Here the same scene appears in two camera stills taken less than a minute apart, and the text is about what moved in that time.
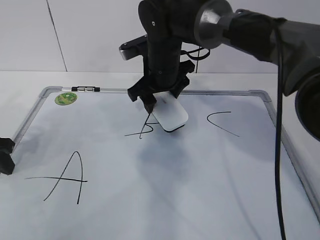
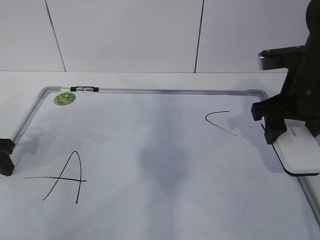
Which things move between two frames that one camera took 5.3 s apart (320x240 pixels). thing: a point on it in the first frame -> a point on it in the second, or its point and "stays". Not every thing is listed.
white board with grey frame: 91,164 stays
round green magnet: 65,98 stays
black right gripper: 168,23 -> 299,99
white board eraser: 168,111 -> 298,149
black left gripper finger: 7,164 stays
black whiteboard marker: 86,89 stays
